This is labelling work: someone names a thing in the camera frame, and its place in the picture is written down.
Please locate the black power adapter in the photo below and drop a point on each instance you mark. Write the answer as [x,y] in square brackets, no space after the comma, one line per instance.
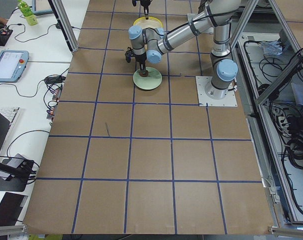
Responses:
[54,79]

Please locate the white keyboard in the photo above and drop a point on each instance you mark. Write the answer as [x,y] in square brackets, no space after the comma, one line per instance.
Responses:
[11,113]

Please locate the light green plate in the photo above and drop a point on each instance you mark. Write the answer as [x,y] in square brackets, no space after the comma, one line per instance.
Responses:
[152,81]

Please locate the brown steamed bun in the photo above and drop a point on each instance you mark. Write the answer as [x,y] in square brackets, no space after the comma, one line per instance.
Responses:
[143,73]

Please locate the yellow steamer top layer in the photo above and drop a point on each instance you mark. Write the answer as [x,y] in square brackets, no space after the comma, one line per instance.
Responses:
[151,22]

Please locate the green drink bottle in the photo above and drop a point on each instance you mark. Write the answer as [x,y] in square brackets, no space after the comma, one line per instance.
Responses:
[27,13]

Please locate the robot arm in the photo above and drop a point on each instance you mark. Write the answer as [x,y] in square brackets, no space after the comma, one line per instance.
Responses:
[150,44]

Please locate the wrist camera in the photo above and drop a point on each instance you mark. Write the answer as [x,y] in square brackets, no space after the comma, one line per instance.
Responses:
[129,54]

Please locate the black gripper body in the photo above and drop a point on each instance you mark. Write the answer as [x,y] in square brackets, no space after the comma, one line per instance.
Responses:
[146,4]
[141,58]

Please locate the left teach pendant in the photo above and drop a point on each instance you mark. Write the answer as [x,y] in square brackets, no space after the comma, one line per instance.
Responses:
[12,65]

